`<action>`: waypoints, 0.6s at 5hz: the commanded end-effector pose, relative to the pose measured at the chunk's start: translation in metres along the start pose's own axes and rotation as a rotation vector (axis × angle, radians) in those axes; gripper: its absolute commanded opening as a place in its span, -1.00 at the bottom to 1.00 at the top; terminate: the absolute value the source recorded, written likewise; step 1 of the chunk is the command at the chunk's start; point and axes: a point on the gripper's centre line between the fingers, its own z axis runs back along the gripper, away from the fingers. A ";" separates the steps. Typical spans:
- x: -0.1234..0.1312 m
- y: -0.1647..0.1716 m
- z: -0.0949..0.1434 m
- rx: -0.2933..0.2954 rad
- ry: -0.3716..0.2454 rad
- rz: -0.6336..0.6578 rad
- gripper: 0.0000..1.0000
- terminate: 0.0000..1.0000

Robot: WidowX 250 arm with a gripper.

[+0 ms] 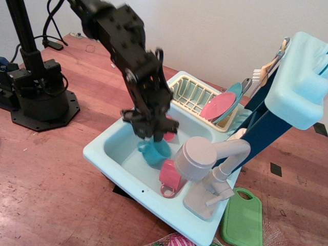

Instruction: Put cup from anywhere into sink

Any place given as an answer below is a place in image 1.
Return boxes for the blue device at edge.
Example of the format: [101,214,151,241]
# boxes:
[0,56,9,79]

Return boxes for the blue plastic cup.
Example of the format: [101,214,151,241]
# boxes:
[137,139,171,167]

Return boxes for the dark blue shelf posts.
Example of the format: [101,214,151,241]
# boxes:
[234,69,292,171]

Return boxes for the teal plate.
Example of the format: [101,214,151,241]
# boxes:
[212,82,242,124]

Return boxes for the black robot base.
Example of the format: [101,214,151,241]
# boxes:
[1,59,80,132]

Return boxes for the grey utensil handle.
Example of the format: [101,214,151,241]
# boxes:
[241,77,253,95]

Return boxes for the pink handleless cup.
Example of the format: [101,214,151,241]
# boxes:
[162,115,177,142]

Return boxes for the pink plate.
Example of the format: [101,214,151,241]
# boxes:
[200,92,236,120]

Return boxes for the yellow dish rack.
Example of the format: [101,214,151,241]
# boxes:
[167,72,238,133]

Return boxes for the yellow hanging utensil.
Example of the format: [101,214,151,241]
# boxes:
[259,37,291,87]

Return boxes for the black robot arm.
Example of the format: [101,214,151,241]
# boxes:
[7,1,179,142]

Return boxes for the grey toy faucet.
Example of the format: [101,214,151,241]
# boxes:
[174,136,251,220]

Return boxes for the pink mesh ball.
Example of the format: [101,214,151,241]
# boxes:
[152,234,195,246]

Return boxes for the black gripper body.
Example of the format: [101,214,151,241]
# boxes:
[120,74,174,140]

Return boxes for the pink cup with handle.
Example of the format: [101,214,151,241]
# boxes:
[159,159,187,198]

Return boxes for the green cutting board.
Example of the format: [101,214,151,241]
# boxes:
[220,188,263,245]

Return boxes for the white dish brush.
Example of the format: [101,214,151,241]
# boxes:
[250,69,261,98]

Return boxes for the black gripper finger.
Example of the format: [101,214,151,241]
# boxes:
[153,117,179,142]

